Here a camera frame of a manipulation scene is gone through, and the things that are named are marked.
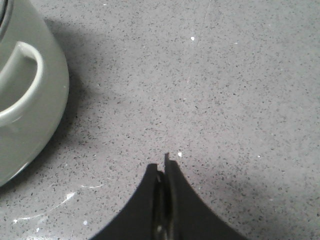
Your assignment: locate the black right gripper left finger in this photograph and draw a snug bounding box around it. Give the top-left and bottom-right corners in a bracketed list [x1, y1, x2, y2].
[92, 163, 158, 240]

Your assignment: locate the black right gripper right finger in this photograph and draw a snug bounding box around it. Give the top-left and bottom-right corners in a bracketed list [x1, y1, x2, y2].
[164, 153, 246, 240]

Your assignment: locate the pale green electric pot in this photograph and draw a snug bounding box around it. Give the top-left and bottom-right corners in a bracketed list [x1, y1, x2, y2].
[0, 0, 69, 185]

